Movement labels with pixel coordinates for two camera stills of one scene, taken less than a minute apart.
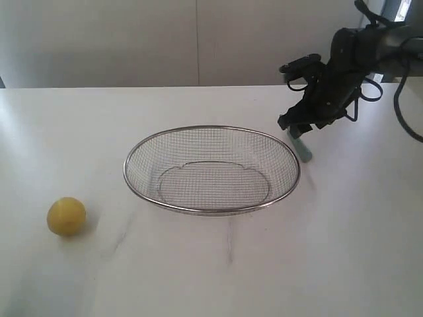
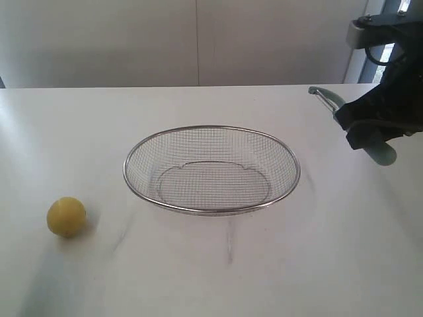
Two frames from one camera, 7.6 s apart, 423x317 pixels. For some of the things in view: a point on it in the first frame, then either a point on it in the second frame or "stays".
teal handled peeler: x=303 y=152 -> x=382 y=154
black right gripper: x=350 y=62 -> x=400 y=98
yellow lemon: x=66 y=216 stays
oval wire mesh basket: x=211 y=170 stays
